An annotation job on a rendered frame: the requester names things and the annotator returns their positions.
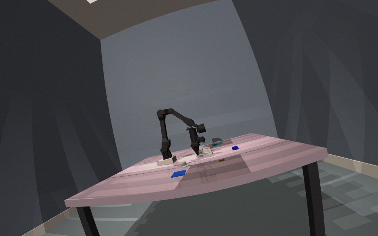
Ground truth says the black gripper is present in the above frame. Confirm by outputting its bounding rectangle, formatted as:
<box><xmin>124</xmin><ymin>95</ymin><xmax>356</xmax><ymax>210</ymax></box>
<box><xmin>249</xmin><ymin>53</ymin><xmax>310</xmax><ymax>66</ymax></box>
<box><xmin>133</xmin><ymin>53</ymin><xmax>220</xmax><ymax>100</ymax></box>
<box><xmin>190</xmin><ymin>134</ymin><xmax>200</xmax><ymax>155</ymax></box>

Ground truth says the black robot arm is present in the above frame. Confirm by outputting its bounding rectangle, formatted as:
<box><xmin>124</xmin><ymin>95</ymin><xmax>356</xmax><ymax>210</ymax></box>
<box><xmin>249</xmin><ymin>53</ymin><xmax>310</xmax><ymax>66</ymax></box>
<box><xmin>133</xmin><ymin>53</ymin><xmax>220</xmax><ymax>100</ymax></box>
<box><xmin>157</xmin><ymin>108</ymin><xmax>206</xmax><ymax>160</ymax></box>

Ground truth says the blue flat rectangular plate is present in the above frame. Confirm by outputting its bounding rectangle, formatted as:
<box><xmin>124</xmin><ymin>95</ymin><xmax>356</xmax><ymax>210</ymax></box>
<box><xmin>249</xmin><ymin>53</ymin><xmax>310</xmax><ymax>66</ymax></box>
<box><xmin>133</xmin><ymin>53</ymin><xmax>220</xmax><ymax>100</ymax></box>
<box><xmin>171</xmin><ymin>170</ymin><xmax>186</xmax><ymax>178</ymax></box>

